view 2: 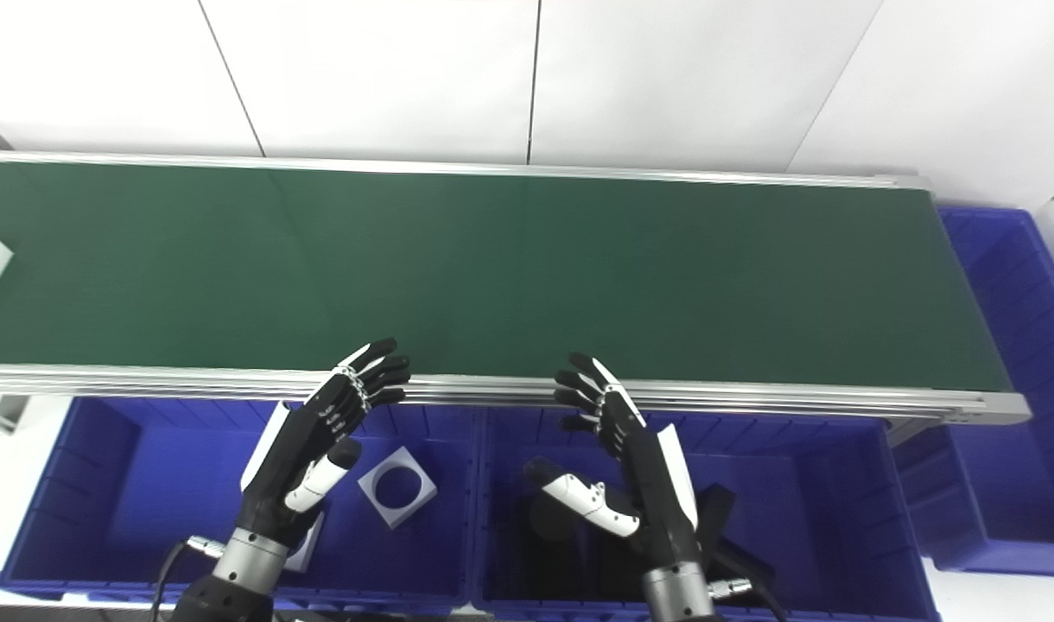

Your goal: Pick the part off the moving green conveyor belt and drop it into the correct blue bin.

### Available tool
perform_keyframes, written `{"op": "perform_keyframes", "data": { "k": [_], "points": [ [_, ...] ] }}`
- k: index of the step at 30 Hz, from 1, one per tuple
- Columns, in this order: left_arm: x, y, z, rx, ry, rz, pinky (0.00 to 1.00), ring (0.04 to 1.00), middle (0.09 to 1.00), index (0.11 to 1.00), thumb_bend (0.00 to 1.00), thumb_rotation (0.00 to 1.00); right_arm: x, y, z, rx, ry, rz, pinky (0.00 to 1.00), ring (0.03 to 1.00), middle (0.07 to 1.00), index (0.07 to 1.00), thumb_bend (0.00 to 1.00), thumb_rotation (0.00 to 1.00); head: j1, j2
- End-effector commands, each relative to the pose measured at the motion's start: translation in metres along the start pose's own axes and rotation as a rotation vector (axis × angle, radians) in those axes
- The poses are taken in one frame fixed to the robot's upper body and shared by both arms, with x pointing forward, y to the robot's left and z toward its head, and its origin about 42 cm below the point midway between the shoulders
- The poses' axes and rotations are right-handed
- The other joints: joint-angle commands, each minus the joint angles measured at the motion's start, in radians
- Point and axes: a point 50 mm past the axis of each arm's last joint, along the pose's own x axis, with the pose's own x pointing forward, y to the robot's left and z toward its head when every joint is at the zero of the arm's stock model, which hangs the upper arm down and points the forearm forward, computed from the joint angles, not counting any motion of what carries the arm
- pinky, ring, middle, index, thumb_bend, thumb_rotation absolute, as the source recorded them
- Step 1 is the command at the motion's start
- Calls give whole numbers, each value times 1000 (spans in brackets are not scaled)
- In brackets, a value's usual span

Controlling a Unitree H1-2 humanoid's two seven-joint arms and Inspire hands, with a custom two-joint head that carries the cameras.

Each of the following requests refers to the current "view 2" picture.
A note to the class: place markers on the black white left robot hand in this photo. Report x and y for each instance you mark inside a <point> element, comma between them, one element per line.
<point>307,458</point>

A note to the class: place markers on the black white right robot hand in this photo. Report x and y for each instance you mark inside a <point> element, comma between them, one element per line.
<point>657,492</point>

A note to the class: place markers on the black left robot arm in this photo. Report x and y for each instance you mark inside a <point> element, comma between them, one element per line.
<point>246,560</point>

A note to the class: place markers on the large blue plastic bin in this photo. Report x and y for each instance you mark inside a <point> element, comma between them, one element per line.
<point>1011,285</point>
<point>147,484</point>
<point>821,518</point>

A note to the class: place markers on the green conveyor belt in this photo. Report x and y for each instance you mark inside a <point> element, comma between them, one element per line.
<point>579,276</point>

